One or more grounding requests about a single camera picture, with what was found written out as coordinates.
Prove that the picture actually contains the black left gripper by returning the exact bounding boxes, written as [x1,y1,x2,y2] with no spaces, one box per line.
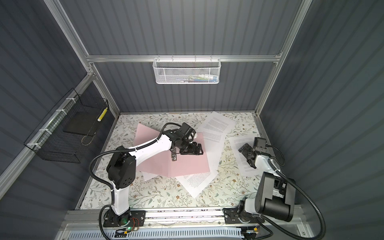
[179,139,204,155]

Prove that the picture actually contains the pink file folder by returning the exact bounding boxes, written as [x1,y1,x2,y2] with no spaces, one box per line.
[134,124,210,178]

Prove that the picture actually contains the printed paper sheet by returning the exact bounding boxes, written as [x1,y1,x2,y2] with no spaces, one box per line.
[142,172,159,182]
[229,135,272,177]
[176,170,219,199]
[194,132,226,172]
[197,112,236,143]

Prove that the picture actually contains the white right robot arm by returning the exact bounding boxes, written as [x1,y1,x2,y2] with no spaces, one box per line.
[238,137,296,223]

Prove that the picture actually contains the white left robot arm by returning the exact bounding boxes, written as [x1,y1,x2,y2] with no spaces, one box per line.
[107,123,204,227]

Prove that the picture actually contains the printed paper sheet front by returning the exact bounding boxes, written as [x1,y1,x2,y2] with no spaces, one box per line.
[176,170,219,199]

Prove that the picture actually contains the floral table mat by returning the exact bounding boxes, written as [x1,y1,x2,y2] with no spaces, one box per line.
[79,112,290,210]

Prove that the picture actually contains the pens in white basket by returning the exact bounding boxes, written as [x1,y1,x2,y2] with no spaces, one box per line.
[174,74,219,84]

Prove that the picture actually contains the white ventilation grille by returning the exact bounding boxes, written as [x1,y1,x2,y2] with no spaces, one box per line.
[66,227,244,240]

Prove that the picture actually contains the yellow marker pen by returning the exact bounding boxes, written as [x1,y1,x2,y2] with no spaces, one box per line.
[97,107,109,122]

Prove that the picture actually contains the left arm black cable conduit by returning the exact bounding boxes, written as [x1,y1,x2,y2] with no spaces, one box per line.
[88,122,184,240]

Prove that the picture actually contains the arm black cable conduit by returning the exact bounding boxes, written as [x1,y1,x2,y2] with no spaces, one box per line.
[88,122,184,240]
[254,145,327,240]

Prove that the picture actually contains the white wire mesh basket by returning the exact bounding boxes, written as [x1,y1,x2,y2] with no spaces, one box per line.
[153,59,222,85]

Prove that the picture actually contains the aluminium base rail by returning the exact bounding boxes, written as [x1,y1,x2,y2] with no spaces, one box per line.
[56,205,316,240]

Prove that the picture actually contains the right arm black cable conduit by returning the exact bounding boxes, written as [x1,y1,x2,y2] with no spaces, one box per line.
[254,145,327,240]

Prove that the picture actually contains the black wire mesh basket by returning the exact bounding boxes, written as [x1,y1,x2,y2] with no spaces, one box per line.
[24,90,109,164]

